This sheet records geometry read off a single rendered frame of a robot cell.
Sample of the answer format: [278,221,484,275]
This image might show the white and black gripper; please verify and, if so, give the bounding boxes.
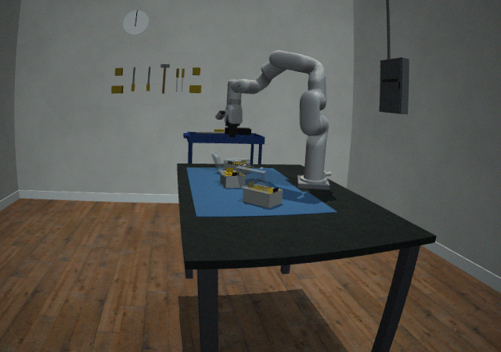
[225,104,243,138]

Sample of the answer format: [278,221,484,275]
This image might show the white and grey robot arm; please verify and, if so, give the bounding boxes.
[226,50,331,184]

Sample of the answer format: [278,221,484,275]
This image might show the blue bench mat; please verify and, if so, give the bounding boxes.
[186,167,337,217]

